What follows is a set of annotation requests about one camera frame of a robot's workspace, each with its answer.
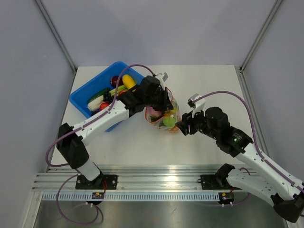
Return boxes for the small red toy tomato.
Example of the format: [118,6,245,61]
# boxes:
[99,102,110,111]

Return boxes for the toy orange persimmon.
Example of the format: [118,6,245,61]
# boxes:
[168,126,179,133]

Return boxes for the yellow toy lemon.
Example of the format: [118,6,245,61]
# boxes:
[122,74,136,89]

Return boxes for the aluminium front rail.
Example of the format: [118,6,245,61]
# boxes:
[31,165,221,192]

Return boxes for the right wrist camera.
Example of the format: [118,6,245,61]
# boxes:
[187,94,206,118]

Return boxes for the right aluminium frame post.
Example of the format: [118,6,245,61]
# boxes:
[239,0,284,73]

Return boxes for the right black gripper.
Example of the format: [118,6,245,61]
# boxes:
[176,105,219,140]

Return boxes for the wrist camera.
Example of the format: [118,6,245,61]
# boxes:
[187,94,206,118]
[155,72,168,89]

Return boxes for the aluminium frame post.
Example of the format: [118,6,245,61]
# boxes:
[33,0,77,75]
[239,0,284,73]

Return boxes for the white toy radish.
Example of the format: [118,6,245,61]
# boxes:
[87,95,104,112]

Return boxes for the left circuit board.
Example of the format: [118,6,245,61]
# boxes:
[92,192,105,200]

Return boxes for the purple toy onion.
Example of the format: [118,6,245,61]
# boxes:
[147,107,162,117]

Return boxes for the blue plastic bin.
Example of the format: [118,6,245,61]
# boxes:
[68,61,145,133]

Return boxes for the dark toy grapes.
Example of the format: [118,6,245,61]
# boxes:
[103,92,114,104]

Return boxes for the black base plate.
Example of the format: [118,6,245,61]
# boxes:
[76,174,118,190]
[197,174,232,190]

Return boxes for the clear orange-zip bag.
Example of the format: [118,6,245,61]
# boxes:
[145,89,181,132]

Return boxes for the circuit board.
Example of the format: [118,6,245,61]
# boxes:
[92,192,105,200]
[218,192,235,204]

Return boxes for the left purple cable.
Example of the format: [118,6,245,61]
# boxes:
[45,64,157,225]

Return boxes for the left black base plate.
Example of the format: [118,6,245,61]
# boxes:
[76,174,118,190]

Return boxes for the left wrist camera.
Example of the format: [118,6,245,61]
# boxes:
[155,72,168,89]

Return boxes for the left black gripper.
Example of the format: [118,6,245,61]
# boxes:
[144,87,173,111]

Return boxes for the white slotted cable duct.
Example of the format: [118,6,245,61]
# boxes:
[42,192,219,202]

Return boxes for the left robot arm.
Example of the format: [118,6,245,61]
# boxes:
[56,73,173,189]

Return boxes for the right circuit board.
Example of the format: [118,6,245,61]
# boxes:
[218,192,235,204]

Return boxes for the dark toy eggplant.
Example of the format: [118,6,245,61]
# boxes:
[110,76,119,87]

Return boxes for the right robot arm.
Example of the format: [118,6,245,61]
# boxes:
[175,107,304,223]

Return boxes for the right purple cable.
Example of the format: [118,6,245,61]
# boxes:
[190,90,304,207]

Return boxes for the yellow-green toy mango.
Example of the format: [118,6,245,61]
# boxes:
[170,105,179,117]

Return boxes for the toy pineapple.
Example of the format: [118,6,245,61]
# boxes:
[150,115,163,123]

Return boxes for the green toy apple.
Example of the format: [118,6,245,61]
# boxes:
[162,116,176,128]

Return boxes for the purple cable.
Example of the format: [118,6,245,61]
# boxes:
[45,64,157,225]
[190,90,304,207]

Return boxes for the left aluminium frame post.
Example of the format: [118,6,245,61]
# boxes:
[33,0,77,75]

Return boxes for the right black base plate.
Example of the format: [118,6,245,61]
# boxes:
[197,174,232,190]

